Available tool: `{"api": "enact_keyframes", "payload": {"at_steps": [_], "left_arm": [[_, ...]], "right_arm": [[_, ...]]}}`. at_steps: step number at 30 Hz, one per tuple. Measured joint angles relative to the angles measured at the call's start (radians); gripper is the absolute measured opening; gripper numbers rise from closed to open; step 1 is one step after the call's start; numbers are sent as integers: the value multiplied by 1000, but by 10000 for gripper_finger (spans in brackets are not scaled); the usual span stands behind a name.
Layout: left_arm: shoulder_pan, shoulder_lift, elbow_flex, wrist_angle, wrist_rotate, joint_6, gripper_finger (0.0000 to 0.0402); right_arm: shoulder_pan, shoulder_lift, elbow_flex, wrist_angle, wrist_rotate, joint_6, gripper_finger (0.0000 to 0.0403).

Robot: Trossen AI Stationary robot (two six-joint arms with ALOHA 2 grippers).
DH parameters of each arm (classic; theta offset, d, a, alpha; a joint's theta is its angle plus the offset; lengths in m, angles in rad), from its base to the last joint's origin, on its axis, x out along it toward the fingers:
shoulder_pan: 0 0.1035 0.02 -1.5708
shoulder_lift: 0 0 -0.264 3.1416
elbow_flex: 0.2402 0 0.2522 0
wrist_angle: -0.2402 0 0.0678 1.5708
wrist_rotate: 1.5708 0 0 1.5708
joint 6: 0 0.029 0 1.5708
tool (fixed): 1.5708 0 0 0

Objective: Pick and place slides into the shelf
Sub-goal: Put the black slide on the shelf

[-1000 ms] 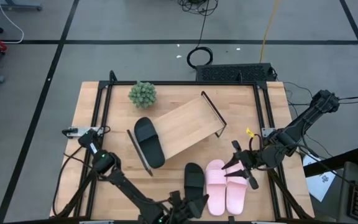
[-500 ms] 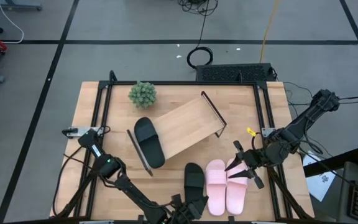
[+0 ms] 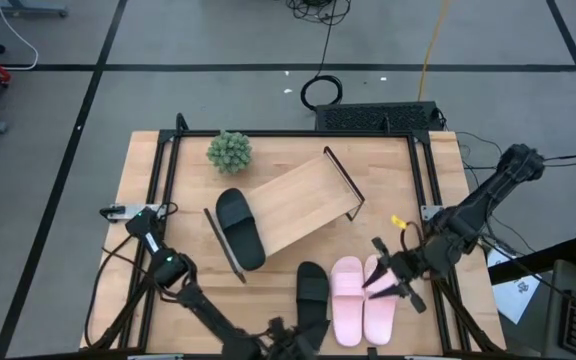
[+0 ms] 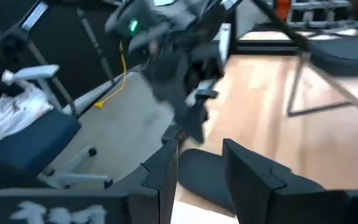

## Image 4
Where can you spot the white cloth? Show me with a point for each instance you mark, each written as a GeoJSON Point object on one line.
{"type": "Point", "coordinates": [14, 109]}

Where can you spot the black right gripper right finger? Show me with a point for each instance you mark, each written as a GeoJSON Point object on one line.
{"type": "Point", "coordinates": [266, 196]}

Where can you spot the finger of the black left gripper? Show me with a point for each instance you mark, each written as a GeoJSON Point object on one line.
{"type": "Point", "coordinates": [174, 137]}
{"type": "Point", "coordinates": [196, 124]}

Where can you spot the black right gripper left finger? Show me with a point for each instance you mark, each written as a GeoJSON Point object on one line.
{"type": "Point", "coordinates": [157, 186]}

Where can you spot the black partition panel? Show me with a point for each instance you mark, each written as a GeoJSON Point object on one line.
{"type": "Point", "coordinates": [67, 46]}

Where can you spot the orange object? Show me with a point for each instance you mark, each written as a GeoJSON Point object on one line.
{"type": "Point", "coordinates": [282, 9]}

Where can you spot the blue office chair white frame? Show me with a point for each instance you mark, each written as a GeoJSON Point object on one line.
{"type": "Point", "coordinates": [26, 146]}

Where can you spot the wooden shelf black metal frame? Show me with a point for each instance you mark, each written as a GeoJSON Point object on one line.
{"type": "Point", "coordinates": [280, 23]}

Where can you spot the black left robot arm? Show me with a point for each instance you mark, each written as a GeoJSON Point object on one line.
{"type": "Point", "coordinates": [126, 18]}

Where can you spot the grey metal rack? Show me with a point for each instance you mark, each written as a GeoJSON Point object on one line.
{"type": "Point", "coordinates": [322, 4]}

